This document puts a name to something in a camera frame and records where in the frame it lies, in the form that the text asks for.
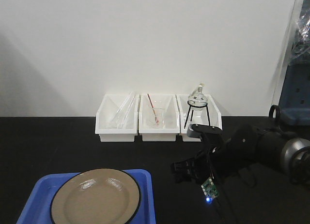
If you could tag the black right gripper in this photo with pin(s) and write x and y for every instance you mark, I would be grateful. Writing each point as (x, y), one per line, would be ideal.
(208, 162)

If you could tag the beige plate with black rim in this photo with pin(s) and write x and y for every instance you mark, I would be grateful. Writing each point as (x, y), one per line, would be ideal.
(98, 196)

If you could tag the blue plastic tray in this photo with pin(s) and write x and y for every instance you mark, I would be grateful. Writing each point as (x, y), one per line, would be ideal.
(37, 207)

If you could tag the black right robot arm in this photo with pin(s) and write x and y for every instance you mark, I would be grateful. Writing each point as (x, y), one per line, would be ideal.
(281, 151)

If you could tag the green circuit board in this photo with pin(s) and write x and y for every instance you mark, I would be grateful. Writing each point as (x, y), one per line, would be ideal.
(209, 190)

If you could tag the middle white storage bin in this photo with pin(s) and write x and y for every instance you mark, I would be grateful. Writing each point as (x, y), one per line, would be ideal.
(147, 128)

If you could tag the white storage bin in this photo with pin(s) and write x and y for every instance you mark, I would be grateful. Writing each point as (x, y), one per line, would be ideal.
(147, 128)
(107, 110)
(199, 117)

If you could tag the right white storage bin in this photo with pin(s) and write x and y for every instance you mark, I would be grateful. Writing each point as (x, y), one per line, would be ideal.
(199, 117)

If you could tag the glass beaker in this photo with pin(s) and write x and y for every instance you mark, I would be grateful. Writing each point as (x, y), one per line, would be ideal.
(160, 111)

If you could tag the round glass flask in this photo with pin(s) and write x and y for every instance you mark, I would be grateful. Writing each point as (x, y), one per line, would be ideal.
(197, 100)

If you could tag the left white storage bin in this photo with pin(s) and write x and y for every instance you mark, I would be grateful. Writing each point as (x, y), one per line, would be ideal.
(107, 110)

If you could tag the glass tubes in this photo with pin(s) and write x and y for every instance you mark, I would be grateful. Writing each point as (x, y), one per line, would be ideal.
(118, 121)

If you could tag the blue perforated box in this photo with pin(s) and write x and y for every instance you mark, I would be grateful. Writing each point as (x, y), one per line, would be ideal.
(294, 103)

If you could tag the clear plastic bag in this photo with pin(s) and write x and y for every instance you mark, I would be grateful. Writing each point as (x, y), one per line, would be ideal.
(300, 53)

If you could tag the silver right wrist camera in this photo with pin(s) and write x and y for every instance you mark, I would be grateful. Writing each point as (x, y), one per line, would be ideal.
(193, 131)

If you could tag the black wire tripod stand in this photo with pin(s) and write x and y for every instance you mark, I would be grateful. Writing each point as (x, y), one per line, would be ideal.
(191, 112)

